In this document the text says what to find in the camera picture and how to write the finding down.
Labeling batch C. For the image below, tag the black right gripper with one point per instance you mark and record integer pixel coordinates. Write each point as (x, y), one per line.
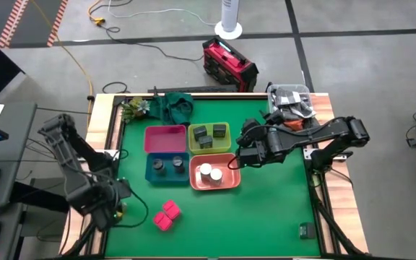
(251, 156)

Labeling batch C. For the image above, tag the white tower fan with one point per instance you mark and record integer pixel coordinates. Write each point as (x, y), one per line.
(229, 14)

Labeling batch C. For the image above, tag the black orange striped floor mat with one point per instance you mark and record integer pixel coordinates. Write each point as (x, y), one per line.
(34, 21)

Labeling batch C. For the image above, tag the grey white checked cloth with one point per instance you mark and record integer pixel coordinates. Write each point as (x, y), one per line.
(287, 97)

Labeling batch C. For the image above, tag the small succulent plant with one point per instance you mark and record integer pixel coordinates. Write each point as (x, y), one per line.
(134, 108)

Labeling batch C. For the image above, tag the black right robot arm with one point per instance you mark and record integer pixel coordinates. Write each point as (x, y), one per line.
(302, 137)

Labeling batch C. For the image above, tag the red spice tin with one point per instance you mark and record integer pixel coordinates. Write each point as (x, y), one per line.
(172, 209)

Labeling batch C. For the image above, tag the dark green cloth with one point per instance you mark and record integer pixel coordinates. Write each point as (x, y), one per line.
(173, 108)

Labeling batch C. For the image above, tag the grey desk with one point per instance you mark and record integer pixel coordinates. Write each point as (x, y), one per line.
(16, 151)

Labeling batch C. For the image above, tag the pink blocks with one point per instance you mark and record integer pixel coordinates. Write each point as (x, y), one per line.
(163, 221)

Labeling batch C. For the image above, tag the white-lid spice jar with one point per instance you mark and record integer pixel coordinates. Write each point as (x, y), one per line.
(205, 169)
(216, 175)

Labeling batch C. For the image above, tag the orange cloth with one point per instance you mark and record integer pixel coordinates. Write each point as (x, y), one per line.
(294, 124)

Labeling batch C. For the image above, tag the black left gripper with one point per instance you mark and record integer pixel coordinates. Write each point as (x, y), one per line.
(123, 189)

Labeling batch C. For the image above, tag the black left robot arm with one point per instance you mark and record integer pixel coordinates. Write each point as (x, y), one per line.
(85, 195)

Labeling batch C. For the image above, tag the clear plastic storage container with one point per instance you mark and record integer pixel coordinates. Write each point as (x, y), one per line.
(271, 90)

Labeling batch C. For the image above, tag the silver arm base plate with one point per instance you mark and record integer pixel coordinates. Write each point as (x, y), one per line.
(307, 154)

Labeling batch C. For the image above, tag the orange plastic bin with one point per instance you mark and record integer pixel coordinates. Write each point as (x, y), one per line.
(229, 180)

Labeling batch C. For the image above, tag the yellow-green plastic bin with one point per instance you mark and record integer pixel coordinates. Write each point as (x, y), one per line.
(222, 145)

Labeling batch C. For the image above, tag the dark cylinder weights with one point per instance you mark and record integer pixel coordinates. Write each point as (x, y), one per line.
(178, 164)

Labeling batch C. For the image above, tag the red and black toolbox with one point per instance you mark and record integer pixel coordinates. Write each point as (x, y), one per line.
(229, 65)

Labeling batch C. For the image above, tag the pink plastic bin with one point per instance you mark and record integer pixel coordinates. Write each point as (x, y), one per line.
(164, 139)

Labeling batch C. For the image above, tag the blue plastic bin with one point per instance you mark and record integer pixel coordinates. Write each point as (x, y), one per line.
(168, 178)

